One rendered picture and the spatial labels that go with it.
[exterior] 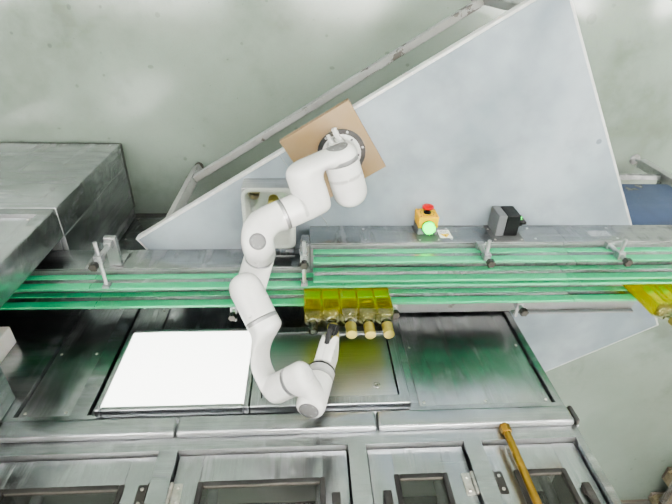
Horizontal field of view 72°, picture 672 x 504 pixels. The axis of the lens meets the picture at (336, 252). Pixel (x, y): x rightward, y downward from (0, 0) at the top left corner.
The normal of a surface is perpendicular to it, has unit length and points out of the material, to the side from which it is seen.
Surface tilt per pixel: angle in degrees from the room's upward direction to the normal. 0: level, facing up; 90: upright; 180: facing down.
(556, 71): 0
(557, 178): 0
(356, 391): 90
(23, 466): 90
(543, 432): 90
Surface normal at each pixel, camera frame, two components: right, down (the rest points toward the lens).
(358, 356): 0.02, -0.85
